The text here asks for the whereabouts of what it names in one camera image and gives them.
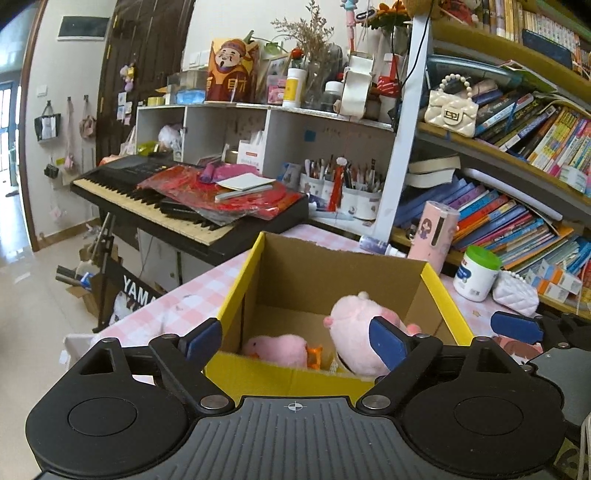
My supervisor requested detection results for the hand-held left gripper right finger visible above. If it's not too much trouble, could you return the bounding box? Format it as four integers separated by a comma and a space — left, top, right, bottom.
355, 316, 532, 412

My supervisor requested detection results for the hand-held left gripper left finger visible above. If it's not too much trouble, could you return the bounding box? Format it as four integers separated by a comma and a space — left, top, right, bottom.
69, 318, 235, 415

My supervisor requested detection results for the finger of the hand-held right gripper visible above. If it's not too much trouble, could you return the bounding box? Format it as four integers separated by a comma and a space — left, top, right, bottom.
491, 311, 591, 352

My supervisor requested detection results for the large pink plush toy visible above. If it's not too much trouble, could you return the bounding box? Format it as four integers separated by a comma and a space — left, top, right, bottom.
323, 291, 423, 377

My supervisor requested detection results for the small pink plush toy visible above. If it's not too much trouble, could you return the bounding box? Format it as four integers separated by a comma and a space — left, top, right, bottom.
243, 335, 309, 369

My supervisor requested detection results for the yellow cardboard box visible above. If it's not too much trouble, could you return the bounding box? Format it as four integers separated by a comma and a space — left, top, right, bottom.
203, 231, 476, 403

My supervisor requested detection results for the white quilted pouch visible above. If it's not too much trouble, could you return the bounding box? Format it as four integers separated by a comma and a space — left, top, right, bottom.
492, 270, 540, 317

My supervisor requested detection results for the orange blue small box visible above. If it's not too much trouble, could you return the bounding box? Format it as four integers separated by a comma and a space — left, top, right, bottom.
526, 272, 561, 301
538, 261, 583, 294

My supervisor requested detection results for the white jar green lid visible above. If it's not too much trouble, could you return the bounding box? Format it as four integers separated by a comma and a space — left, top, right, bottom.
452, 246, 502, 303

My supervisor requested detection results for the camouflage patterned cloth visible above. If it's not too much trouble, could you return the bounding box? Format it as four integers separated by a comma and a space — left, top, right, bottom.
551, 434, 591, 480

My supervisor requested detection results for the black keyboard stand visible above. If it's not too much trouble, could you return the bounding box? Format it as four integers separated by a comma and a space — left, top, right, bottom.
55, 210, 185, 333

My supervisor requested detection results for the long row of colourful books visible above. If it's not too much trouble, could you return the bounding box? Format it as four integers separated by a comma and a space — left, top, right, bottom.
397, 178, 591, 278

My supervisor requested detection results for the pink humidifier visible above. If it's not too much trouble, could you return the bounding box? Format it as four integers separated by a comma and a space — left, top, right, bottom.
406, 200, 461, 275

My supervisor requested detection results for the white paper roll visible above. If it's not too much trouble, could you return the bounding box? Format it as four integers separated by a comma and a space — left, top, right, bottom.
462, 167, 565, 222

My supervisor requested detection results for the white pen cup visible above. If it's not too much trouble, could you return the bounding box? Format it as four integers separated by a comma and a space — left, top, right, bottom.
342, 159, 383, 221
300, 157, 342, 208

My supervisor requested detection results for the red plastic bag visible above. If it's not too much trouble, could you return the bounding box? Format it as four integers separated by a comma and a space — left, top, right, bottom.
139, 164, 308, 223

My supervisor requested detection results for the black electronic keyboard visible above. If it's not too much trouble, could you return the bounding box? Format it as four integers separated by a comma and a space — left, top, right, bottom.
69, 154, 310, 266

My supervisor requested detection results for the thin white book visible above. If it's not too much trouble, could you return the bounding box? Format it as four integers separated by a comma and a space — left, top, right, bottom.
215, 173, 274, 202

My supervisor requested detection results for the red tassel ornament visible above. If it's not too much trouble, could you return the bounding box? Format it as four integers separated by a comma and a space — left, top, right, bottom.
330, 157, 348, 212

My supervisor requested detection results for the magenta pouch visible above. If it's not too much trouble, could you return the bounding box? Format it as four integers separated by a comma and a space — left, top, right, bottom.
198, 161, 259, 184

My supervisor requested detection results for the thick white book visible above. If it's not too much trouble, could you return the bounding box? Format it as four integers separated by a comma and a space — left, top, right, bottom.
406, 154, 462, 188

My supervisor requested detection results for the red white box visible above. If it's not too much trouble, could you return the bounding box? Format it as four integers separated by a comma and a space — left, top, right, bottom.
238, 131, 267, 171

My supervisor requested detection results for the slanted row of yellow books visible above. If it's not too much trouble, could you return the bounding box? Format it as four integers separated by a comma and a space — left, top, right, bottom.
473, 90, 591, 195

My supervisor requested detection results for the white plastic bag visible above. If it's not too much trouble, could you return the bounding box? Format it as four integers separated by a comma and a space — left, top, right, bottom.
158, 124, 183, 151

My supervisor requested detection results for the cream quilted handbag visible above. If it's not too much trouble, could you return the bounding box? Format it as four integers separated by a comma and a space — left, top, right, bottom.
424, 74, 479, 139

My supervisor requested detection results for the white wooden bookshelf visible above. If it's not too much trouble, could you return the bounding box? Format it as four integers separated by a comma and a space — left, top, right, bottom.
374, 0, 591, 319

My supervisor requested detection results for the white cubby shelf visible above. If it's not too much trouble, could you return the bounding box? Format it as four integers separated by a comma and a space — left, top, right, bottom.
135, 104, 398, 222

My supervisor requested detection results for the pink hanging bag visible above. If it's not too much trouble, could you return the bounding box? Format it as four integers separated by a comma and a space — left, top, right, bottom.
78, 97, 99, 139

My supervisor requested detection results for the dark jar white lid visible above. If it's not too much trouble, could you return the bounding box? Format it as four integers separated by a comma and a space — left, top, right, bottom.
322, 80, 345, 113

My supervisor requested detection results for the white ribbon holder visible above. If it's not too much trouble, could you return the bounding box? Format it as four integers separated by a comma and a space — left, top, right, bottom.
339, 53, 375, 121

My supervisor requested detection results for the white bottle yellow label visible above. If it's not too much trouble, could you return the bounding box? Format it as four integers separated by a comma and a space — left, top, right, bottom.
283, 68, 308, 108

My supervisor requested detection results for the fortune god cardboard figure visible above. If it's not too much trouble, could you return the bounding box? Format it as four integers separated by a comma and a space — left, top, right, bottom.
205, 39, 259, 103

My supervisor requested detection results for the dark wooden door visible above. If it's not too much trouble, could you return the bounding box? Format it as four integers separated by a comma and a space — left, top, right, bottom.
95, 0, 197, 168

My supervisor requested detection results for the dried flower bouquet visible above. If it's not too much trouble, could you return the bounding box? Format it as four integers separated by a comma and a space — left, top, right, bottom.
270, 0, 345, 109

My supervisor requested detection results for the dark wall board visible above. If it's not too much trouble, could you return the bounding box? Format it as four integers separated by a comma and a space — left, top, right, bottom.
58, 15, 110, 41

